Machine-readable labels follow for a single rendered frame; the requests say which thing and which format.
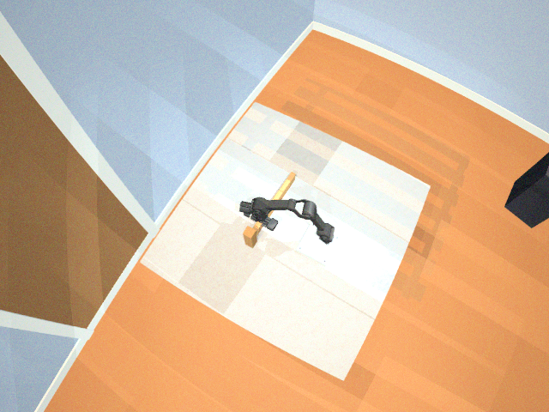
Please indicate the wooden side rail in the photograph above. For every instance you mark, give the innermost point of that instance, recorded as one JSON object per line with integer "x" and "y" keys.
{"x": 279, "y": 195}

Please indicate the wooden bed post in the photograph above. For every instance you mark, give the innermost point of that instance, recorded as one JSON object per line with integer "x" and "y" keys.
{"x": 250, "y": 237}

